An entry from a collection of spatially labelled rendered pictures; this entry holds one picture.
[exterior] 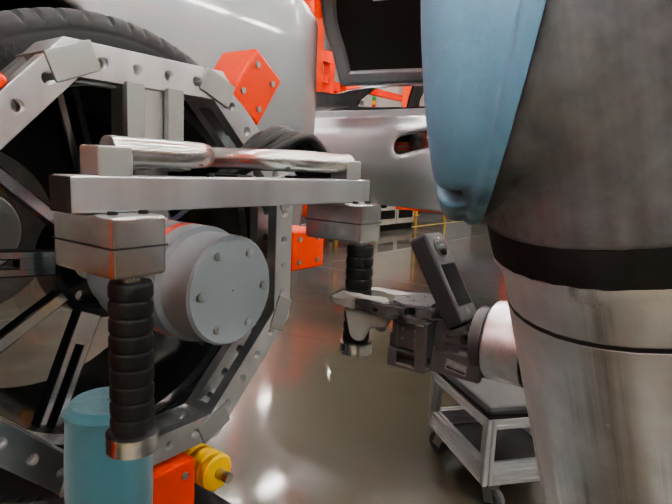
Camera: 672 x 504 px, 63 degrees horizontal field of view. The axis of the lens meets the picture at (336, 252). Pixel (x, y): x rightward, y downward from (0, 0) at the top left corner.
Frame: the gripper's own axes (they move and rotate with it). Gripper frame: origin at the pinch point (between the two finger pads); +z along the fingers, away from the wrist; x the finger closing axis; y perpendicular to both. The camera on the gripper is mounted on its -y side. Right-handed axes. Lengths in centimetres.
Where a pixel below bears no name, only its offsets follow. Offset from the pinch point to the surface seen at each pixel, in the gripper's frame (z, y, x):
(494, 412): 7, 51, 88
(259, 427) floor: 96, 83, 84
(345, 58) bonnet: 227, -103, 312
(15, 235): 70, -1, -11
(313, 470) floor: 61, 83, 74
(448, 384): 29, 53, 103
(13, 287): 75, 10, -10
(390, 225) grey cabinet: 422, 76, 734
